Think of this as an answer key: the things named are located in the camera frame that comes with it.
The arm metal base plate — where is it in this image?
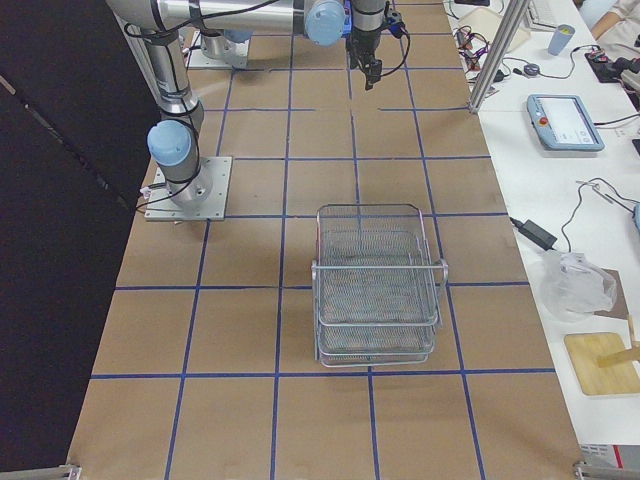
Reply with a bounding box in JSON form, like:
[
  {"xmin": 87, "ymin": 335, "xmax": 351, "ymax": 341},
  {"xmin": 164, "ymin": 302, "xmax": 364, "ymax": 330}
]
[
  {"xmin": 143, "ymin": 156, "xmax": 233, "ymax": 222},
  {"xmin": 186, "ymin": 32, "xmax": 250, "ymax": 70}
]

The silver wire mesh shelf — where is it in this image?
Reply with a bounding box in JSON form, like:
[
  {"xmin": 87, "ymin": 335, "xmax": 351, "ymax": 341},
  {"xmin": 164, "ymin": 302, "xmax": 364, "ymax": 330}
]
[{"xmin": 311, "ymin": 204, "xmax": 448, "ymax": 367}]

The black power adapter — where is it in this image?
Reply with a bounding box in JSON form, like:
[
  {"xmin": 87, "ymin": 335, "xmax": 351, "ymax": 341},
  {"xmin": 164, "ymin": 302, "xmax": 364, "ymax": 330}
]
[{"xmin": 511, "ymin": 218, "xmax": 557, "ymax": 251}]

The wooden board stand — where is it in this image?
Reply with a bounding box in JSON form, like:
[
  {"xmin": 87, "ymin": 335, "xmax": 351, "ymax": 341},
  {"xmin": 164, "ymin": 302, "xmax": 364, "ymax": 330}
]
[{"xmin": 564, "ymin": 316, "xmax": 639, "ymax": 396}]

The light blue cup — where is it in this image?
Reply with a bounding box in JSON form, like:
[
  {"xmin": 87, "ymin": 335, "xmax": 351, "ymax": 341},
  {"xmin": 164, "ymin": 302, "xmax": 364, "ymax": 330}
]
[{"xmin": 547, "ymin": 24, "xmax": 575, "ymax": 56}]

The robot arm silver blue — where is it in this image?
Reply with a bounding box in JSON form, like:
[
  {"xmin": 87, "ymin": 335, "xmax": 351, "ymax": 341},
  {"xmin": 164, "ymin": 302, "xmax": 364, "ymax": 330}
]
[
  {"xmin": 200, "ymin": 29, "xmax": 253, "ymax": 60},
  {"xmin": 108, "ymin": 1, "xmax": 406, "ymax": 210}
]

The aluminium frame post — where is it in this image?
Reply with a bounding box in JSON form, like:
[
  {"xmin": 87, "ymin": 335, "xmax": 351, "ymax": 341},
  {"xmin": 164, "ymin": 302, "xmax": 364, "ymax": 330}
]
[{"xmin": 468, "ymin": 0, "xmax": 529, "ymax": 114}]

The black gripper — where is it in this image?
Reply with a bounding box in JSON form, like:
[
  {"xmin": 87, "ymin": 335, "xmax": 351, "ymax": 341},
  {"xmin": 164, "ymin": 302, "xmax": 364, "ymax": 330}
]
[{"xmin": 346, "ymin": 0, "xmax": 388, "ymax": 91}]

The clear plastic bag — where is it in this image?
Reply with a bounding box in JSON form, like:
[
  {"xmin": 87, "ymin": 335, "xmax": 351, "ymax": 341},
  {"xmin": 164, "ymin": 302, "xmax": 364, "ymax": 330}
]
[{"xmin": 540, "ymin": 251, "xmax": 618, "ymax": 322}]

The blue teach pendant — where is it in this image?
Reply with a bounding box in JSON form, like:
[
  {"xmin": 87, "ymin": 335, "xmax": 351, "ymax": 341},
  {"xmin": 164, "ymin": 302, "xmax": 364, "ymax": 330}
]
[{"xmin": 526, "ymin": 94, "xmax": 605, "ymax": 152}]

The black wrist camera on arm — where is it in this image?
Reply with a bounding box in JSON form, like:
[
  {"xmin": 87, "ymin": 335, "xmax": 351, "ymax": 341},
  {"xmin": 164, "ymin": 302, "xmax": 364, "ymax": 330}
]
[{"xmin": 385, "ymin": 10, "xmax": 405, "ymax": 39}]

